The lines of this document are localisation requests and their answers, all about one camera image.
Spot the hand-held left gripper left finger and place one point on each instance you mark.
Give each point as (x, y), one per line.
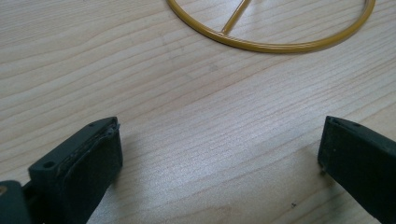
(81, 174)

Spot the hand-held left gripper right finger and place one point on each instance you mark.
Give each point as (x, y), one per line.
(361, 161)

